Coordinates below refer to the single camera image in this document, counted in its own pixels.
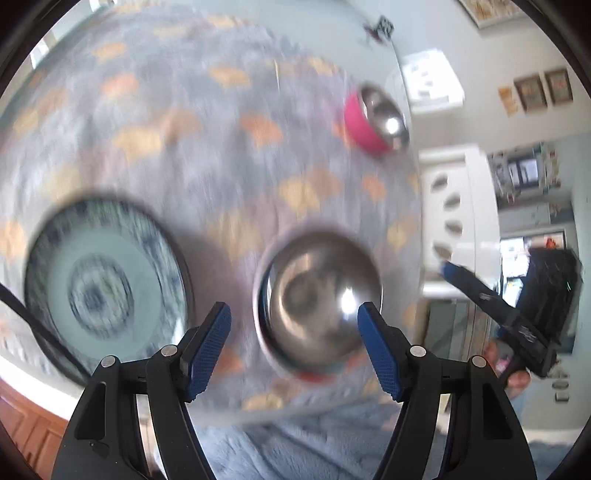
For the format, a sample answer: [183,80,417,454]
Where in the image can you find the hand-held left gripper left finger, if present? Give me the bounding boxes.
[51,302,232,480]

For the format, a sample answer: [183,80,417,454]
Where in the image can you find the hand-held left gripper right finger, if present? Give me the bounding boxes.
[357,302,539,480]

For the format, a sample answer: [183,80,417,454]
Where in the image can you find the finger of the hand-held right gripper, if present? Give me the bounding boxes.
[438,261,518,328]

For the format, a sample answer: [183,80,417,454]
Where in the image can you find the blue steel bowl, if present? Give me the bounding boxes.
[253,230,385,376]

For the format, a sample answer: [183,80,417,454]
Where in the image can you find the person's right hand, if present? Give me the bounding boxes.
[485,344,532,400]

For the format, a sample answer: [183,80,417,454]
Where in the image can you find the white dining chair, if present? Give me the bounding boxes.
[419,147,502,298]
[401,50,465,108]

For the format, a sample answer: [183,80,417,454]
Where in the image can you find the grey fleece clothing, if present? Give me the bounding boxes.
[198,399,416,480]

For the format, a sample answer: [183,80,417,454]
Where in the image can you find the blue patterned plate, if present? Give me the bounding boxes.
[24,198,191,371]

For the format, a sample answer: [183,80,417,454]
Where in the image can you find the yellow hanging ornaments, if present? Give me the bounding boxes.
[498,87,519,117]

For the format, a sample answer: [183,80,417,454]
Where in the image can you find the pink steel bowl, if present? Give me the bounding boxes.
[342,82,411,155]

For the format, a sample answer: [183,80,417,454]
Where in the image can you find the black phone stand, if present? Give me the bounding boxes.
[362,15,395,45]

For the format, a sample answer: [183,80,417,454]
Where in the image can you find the wall shelf with papers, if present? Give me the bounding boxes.
[488,144,560,200]

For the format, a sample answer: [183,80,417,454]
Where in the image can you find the framed wall picture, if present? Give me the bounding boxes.
[545,68,574,104]
[514,74,546,112]
[459,0,525,27]

